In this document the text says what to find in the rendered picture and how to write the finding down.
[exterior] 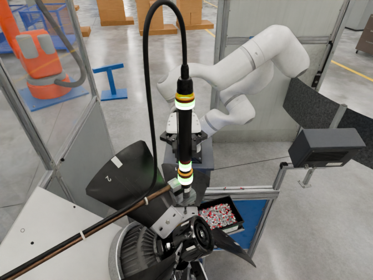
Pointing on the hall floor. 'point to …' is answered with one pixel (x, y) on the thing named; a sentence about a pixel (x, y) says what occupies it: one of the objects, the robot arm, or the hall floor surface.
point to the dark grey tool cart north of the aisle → (366, 38)
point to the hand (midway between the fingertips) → (184, 149)
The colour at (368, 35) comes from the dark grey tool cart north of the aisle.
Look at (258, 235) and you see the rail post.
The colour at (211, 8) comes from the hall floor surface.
